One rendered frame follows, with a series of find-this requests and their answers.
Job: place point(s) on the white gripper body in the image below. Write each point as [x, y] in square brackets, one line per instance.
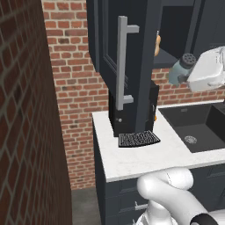
[208, 71]

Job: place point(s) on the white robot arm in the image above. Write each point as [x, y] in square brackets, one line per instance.
[164, 187]

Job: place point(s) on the grey shaker with black cap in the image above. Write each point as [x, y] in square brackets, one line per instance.
[179, 68]

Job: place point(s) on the dark cabinet door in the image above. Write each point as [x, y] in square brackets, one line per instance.
[140, 58]

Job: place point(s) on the small orange condiment bottle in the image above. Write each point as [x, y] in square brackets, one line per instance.
[155, 118]

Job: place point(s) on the black sink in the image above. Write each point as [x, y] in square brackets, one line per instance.
[199, 123]

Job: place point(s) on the black coffee machine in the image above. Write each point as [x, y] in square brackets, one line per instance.
[137, 139]

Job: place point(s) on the dark drawer front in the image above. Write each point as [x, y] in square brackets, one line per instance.
[121, 199]

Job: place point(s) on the dark wall cabinet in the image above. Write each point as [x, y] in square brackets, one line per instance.
[178, 29]

